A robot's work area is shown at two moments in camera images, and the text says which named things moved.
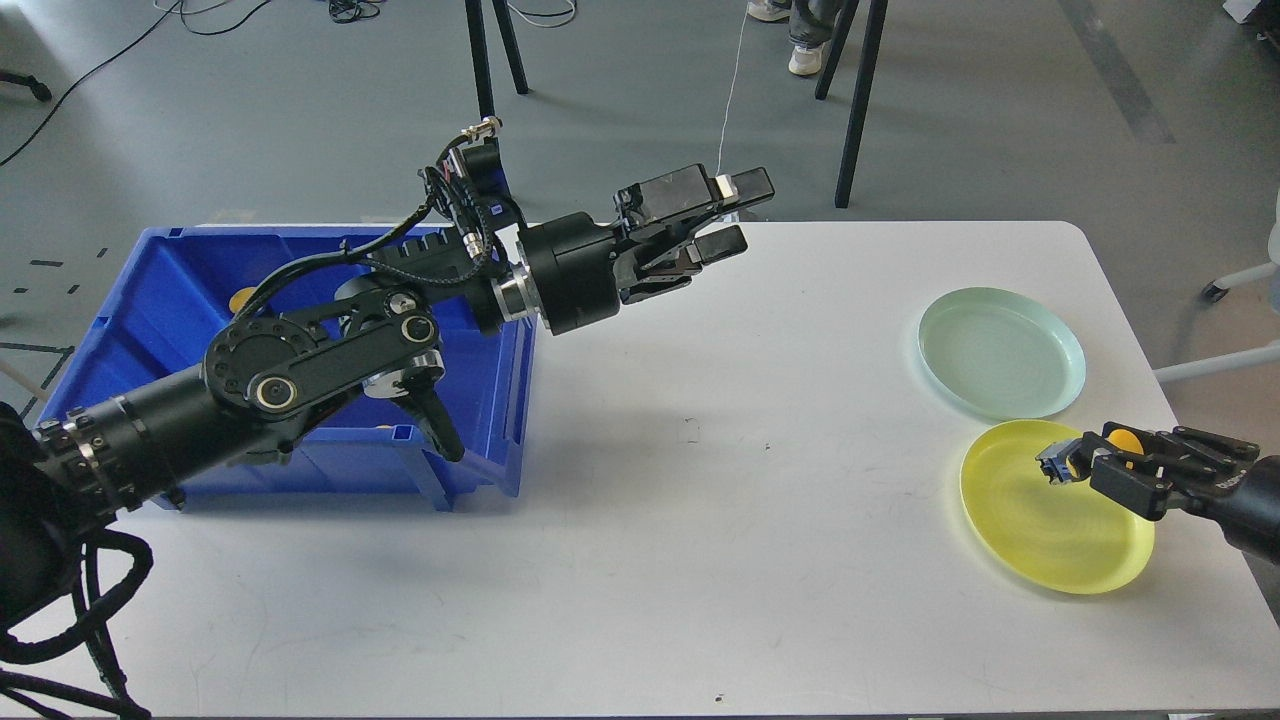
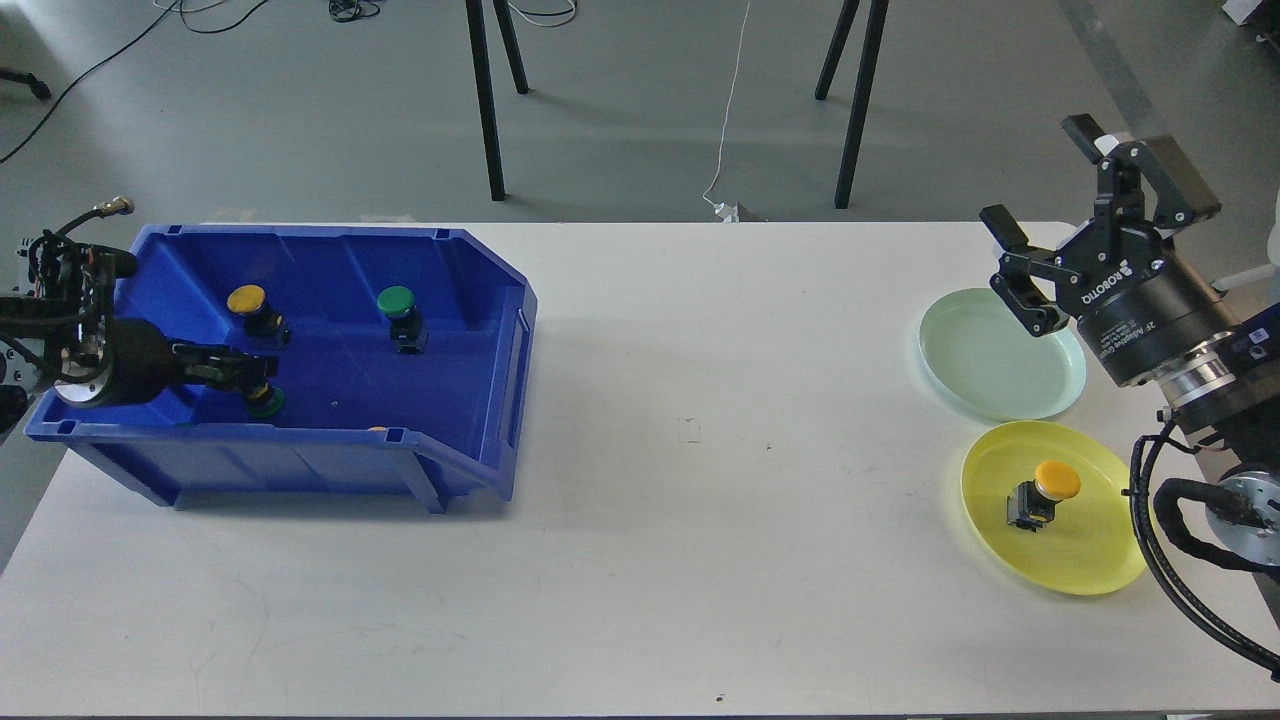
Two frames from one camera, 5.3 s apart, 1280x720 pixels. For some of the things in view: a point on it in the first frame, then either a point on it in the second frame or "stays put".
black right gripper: [1208, 474] → [1139, 305]
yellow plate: [1070, 538] stays put
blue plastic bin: [207, 278] stays put
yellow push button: [1125, 438] → [1032, 503]
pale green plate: [1001, 353] stays put
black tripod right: [864, 88] stays put
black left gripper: [573, 257] → [144, 363]
